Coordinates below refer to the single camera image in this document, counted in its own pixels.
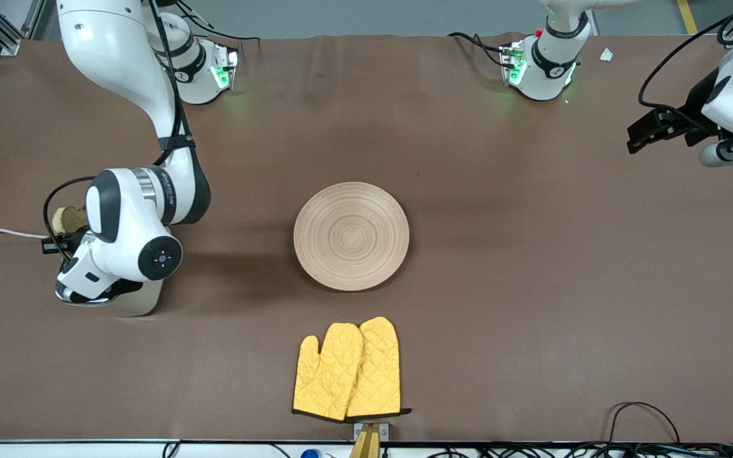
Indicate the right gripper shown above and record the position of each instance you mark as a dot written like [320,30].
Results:
[76,244]

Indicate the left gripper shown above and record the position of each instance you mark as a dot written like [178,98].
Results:
[697,104]

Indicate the slice of brown bread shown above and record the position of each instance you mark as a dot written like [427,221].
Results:
[72,219]

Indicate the round pale wooden plate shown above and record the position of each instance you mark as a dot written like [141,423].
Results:
[350,236]

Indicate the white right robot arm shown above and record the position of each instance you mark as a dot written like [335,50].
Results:
[118,51]

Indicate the cream and chrome toaster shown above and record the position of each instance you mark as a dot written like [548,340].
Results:
[144,305]

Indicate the small white paper tag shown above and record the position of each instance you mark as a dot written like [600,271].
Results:
[606,55]

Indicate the brown table cover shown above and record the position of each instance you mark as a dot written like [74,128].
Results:
[500,254]

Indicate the yellow quilted oven mitt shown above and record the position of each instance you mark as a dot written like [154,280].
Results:
[379,369]
[328,375]

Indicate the blue round cap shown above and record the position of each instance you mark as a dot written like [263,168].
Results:
[310,454]

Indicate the grey metal bracket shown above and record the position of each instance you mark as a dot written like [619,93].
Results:
[383,432]

